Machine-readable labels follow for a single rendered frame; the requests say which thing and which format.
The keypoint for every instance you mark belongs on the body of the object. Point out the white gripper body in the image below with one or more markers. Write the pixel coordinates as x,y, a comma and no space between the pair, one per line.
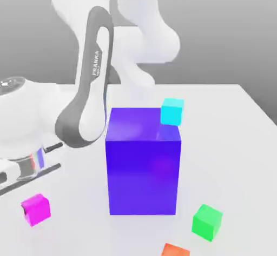
32,178

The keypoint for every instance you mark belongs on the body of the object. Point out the small magenta cube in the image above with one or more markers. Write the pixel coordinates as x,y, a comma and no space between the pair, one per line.
36,210

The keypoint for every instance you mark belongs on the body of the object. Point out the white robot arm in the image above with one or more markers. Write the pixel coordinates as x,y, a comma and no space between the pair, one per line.
134,44

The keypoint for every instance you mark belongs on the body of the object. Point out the small cyan cube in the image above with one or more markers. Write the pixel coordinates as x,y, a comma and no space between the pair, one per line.
172,111

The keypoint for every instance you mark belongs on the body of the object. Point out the small orange cube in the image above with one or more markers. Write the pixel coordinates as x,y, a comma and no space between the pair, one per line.
174,250

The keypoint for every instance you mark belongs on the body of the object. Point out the small green cube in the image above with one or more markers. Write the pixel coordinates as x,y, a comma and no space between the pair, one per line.
206,223

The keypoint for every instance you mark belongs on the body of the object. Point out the large purple box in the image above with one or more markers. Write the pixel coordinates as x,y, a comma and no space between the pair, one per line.
142,174

